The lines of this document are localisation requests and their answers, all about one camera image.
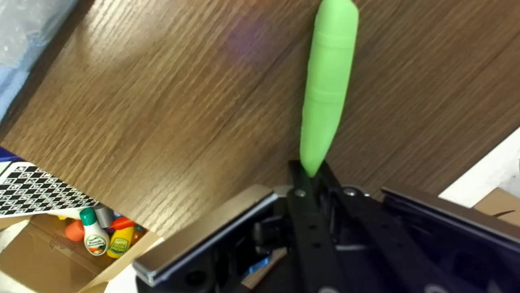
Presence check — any yellow toy bottle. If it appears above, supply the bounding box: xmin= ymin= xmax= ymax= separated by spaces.
xmin=105 ymin=225 xmax=136 ymax=260

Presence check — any black white checker board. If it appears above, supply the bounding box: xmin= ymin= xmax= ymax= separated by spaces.
xmin=0 ymin=145 xmax=102 ymax=221

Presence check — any white bottle with green cap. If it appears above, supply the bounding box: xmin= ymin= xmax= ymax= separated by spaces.
xmin=78 ymin=207 xmax=112 ymax=257

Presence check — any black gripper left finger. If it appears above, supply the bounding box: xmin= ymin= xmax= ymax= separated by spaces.
xmin=286 ymin=159 xmax=347 ymax=293

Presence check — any blue folded towel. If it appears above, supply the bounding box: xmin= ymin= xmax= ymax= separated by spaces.
xmin=0 ymin=0 xmax=78 ymax=124

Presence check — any cardboard box with toys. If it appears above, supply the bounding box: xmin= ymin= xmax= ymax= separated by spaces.
xmin=0 ymin=213 xmax=164 ymax=293

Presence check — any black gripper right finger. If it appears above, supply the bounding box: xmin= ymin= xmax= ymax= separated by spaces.
xmin=323 ymin=161 xmax=461 ymax=293

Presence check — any orange toy ball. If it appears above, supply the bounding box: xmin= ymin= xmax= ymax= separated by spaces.
xmin=63 ymin=218 xmax=86 ymax=244

